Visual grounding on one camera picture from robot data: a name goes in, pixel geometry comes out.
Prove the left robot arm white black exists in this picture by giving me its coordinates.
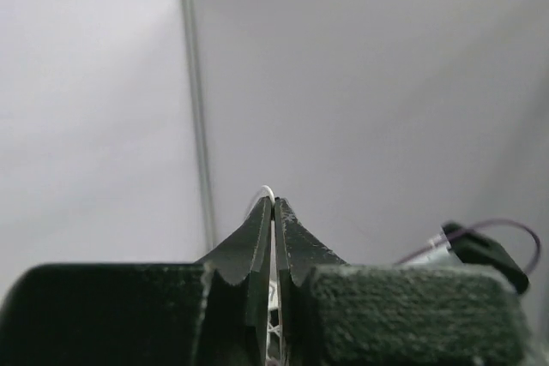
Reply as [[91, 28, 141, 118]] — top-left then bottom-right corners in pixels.
[[195, 198, 535, 365]]

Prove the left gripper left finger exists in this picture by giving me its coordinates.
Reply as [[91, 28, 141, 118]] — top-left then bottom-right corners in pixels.
[[196, 196, 273, 365]]

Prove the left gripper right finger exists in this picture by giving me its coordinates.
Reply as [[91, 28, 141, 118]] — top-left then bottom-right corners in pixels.
[[274, 198, 347, 365]]

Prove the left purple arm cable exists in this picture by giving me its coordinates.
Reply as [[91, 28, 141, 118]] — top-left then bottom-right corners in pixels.
[[394, 218, 542, 275]]

